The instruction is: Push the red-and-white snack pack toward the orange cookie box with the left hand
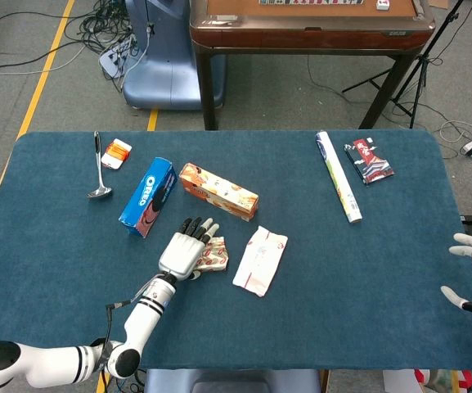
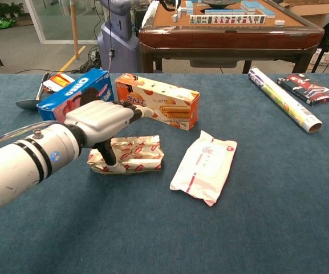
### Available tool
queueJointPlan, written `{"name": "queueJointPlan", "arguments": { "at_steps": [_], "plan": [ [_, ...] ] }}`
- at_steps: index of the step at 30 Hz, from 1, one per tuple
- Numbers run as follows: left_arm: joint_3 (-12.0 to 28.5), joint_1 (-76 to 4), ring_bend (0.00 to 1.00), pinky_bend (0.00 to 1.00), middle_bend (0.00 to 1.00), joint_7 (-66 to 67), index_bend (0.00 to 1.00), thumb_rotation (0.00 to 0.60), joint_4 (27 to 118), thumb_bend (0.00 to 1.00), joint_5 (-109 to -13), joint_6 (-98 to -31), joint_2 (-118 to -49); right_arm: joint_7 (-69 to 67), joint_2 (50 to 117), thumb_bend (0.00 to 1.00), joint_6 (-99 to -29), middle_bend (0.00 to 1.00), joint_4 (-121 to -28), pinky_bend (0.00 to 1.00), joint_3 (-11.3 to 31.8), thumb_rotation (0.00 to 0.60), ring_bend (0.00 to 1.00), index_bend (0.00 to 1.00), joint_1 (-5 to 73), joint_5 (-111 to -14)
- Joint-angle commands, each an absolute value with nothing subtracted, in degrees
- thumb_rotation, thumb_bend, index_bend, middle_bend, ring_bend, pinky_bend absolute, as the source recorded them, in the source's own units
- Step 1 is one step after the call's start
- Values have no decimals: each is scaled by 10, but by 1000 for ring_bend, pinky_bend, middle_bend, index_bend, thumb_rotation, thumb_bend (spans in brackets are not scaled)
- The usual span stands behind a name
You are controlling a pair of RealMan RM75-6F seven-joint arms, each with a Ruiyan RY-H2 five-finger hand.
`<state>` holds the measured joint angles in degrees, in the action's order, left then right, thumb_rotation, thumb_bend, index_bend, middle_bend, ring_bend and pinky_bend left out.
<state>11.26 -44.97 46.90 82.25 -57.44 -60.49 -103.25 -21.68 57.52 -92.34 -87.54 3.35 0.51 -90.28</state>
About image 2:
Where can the single white mahjong tile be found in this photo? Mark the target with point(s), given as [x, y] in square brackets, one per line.
[279, 22]

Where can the wooden pole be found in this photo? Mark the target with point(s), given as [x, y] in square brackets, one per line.
[74, 28]

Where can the orange white snack packet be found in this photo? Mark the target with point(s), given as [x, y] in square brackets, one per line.
[57, 81]

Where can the dark red-printed flat box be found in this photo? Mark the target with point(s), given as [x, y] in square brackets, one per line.
[306, 88]

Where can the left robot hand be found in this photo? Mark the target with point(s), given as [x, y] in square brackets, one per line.
[101, 120]

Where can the blue Oreo cookie box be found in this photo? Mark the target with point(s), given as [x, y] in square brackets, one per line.
[67, 97]

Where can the white wet wipes pack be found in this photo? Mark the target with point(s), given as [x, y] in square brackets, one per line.
[204, 168]

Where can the wooden mahjong table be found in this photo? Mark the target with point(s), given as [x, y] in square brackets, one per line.
[229, 37]

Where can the cling film roll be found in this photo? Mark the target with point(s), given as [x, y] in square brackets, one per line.
[284, 101]

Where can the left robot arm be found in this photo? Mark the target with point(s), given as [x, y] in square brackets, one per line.
[24, 162]

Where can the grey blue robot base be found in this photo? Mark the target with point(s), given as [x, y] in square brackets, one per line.
[118, 40]

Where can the black tripod stand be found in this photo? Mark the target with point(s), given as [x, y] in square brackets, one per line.
[328, 40]

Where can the cardboard box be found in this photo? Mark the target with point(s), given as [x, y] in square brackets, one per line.
[309, 11]

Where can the metal ladle spoon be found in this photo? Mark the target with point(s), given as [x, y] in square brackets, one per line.
[30, 103]

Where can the gold red package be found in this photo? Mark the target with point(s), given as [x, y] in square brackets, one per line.
[141, 154]

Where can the orange egg roll box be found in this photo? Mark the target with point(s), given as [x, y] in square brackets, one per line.
[164, 104]

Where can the mahjong tile row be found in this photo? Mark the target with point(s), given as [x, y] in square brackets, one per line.
[227, 19]

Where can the green plants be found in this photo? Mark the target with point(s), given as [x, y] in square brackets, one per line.
[0, 12]

